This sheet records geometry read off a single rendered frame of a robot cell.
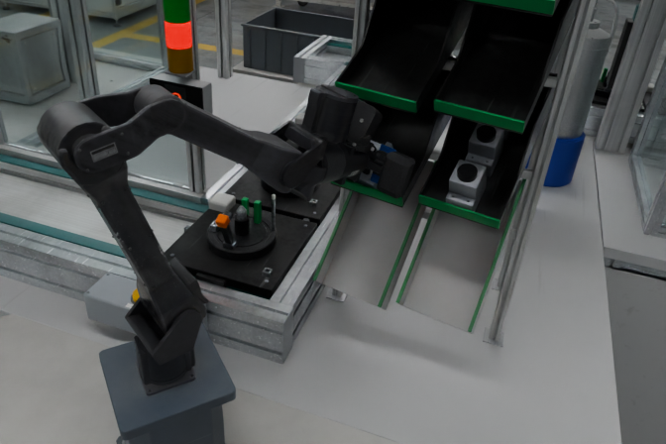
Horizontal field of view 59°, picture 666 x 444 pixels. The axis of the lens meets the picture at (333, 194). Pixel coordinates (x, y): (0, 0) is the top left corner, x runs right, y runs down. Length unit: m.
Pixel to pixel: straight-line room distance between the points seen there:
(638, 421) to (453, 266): 1.07
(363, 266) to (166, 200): 0.54
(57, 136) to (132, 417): 0.37
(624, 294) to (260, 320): 0.99
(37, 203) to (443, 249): 0.94
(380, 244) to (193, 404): 0.44
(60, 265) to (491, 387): 0.84
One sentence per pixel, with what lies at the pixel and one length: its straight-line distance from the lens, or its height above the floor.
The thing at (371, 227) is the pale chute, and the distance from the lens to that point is 1.07.
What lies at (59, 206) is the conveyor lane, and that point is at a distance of 1.49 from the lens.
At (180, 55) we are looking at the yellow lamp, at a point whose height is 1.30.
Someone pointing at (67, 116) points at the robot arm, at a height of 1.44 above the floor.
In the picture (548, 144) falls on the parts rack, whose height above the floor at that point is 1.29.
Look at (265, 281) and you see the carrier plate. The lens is 1.10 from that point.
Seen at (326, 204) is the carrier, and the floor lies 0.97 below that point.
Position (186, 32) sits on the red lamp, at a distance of 1.21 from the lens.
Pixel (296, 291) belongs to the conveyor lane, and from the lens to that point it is 1.10.
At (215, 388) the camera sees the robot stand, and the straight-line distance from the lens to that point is 0.82.
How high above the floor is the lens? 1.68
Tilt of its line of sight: 31 degrees down
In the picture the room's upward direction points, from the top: 4 degrees clockwise
